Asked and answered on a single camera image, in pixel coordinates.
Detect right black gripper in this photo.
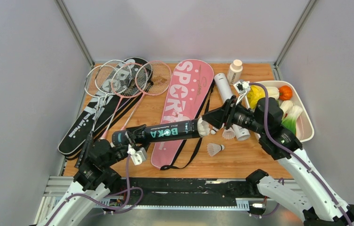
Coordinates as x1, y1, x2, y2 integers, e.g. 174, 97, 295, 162
200, 95, 266, 136

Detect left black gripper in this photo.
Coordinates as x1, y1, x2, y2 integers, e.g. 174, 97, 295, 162
102, 125, 153, 168

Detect black shuttlecock tube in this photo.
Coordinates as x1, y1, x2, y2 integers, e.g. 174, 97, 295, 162
112, 118, 203, 148

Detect shuttlecock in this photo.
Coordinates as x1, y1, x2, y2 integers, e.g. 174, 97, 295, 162
207, 143, 225, 157
222, 127, 235, 140
197, 117, 210, 137
210, 127, 220, 135

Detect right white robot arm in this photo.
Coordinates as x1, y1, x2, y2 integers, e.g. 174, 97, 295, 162
202, 95, 354, 226

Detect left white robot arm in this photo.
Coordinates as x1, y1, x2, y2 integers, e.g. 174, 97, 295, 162
37, 128, 150, 226

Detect white shuttlecock tube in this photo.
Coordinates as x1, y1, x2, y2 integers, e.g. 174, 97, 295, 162
214, 73, 250, 141

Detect yellow napa cabbage toy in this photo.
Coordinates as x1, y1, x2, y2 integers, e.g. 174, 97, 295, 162
247, 85, 280, 109

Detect beige plastic bottle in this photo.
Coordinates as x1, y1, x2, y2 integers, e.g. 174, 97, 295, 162
227, 59, 243, 85

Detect pink racket cover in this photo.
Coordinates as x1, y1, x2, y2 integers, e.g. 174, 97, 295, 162
151, 59, 214, 170

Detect pink racket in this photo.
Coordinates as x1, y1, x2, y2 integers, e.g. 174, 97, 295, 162
121, 61, 171, 130
100, 63, 142, 139

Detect black racket cover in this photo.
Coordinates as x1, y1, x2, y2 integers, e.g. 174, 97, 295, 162
58, 57, 147, 159

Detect pink racket right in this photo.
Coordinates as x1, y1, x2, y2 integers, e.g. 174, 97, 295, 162
121, 61, 171, 130

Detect orange tomato toy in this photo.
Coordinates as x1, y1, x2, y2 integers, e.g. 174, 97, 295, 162
279, 85, 293, 101

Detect bok choy toy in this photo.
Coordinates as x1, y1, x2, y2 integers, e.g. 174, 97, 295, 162
282, 105, 303, 135

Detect white plastic tray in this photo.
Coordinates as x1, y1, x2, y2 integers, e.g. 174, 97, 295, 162
259, 81, 314, 142

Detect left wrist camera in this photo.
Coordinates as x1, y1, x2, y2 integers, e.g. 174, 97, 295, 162
127, 145, 147, 165

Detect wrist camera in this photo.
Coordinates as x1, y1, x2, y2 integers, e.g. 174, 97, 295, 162
127, 145, 147, 165
233, 79, 250, 105

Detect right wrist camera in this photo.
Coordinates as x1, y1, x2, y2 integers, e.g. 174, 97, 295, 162
233, 79, 250, 105

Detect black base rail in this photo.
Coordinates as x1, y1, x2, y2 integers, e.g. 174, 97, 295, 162
107, 177, 269, 209

